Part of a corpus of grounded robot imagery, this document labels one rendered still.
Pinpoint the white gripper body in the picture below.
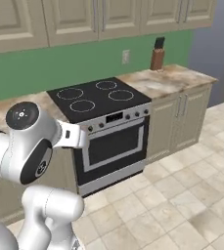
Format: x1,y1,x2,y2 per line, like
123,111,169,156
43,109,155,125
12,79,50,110
77,125,91,149

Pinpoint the black oven door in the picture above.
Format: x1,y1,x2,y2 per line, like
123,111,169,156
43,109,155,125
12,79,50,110
72,117,151,188

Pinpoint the black glass hob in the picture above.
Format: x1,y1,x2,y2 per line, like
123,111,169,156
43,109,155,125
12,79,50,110
46,76,153,125

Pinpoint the silver and black oven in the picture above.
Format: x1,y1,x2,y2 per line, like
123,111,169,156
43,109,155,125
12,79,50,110
71,103,153,198

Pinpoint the beige base cupboard door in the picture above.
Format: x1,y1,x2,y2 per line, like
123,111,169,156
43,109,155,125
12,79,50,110
146,97,180,162
172,85,213,152

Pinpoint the brown wooden knife block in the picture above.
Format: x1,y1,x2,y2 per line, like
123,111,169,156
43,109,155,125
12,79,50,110
150,36,166,72

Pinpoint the silver oven door handle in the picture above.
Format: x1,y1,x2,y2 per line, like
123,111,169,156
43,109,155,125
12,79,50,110
85,117,149,138

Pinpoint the white wall socket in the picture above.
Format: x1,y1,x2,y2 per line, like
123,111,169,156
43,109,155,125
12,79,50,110
121,49,131,65

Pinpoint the silver base cupboard handle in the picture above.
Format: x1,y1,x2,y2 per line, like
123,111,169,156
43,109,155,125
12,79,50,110
181,94,189,117

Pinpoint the beige wall cupboard door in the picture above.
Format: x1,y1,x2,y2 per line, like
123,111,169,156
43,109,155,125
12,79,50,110
98,0,143,41
0,0,50,56
139,0,184,36
181,0,218,31
41,0,101,48

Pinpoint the silver wall cupboard handle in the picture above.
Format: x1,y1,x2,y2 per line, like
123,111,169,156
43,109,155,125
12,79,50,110
101,0,108,32
177,0,184,24
183,0,191,23
92,0,99,33

